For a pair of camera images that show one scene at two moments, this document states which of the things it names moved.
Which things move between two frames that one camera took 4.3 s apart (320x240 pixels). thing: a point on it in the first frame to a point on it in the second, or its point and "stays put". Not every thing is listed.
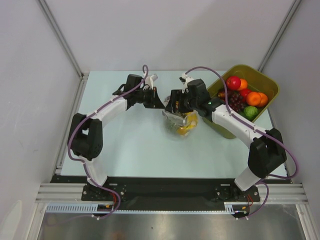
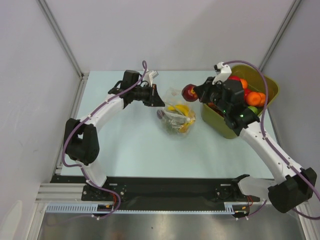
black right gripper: [178, 102] to [205, 90]
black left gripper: [152, 97] stays put
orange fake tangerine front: [253, 98] stays put
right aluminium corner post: [295, 5] stays put
